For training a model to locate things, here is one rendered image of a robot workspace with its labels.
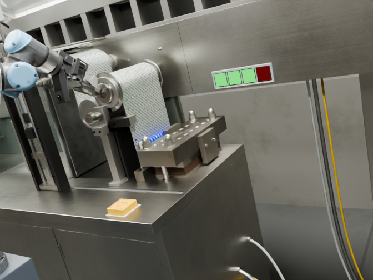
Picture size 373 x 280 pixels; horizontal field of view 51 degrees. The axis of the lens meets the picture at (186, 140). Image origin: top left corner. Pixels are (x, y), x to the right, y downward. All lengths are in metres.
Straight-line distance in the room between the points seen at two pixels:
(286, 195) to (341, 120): 0.71
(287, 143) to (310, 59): 1.48
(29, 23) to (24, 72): 1.14
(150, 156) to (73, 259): 0.49
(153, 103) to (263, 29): 0.51
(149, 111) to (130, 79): 0.15
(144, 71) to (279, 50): 0.52
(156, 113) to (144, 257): 0.59
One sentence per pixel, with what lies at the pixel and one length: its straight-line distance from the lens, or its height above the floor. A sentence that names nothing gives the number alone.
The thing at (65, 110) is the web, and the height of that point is 1.19.
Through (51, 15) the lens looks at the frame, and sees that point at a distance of 2.12.
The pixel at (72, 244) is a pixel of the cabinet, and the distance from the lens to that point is 1.55.
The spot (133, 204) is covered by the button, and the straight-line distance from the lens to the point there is 1.29.
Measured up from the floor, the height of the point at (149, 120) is 1.10.
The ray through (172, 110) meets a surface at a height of 1.08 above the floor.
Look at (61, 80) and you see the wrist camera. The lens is 1.37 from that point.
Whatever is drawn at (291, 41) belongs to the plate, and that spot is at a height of 1.28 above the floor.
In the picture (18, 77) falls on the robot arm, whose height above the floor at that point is 1.38.
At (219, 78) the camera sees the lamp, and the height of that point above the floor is 1.19.
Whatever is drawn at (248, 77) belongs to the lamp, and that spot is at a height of 1.18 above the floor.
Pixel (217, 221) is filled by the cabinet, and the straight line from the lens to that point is 1.49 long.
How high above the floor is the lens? 1.41
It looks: 15 degrees down
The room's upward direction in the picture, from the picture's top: 13 degrees counter-clockwise
